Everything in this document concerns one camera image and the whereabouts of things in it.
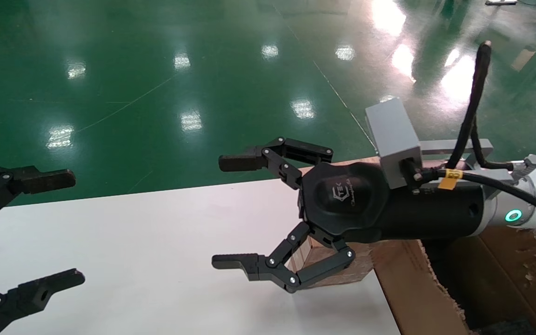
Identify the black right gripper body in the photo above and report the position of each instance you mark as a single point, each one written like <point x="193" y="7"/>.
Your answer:
<point x="365" y="200"/>

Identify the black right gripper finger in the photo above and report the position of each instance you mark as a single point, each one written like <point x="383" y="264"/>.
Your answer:
<point x="277" y="267"/>
<point x="272" y="157"/>

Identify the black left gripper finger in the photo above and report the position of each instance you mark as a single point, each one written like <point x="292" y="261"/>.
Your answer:
<point x="35" y="293"/>
<point x="30" y="180"/>

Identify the big open cardboard box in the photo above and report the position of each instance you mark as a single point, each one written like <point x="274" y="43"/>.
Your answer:
<point x="412" y="288"/>

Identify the plywood board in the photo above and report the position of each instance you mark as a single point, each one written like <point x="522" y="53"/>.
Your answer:
<point x="342" y="164"/>

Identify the grey stand base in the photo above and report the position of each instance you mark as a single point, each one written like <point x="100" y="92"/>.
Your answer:
<point x="500" y="2"/>

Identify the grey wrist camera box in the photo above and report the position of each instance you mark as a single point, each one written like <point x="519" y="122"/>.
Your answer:
<point x="393" y="135"/>

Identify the grey metal camera bracket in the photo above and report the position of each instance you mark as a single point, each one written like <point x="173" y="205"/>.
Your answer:
<point x="435" y="148"/>

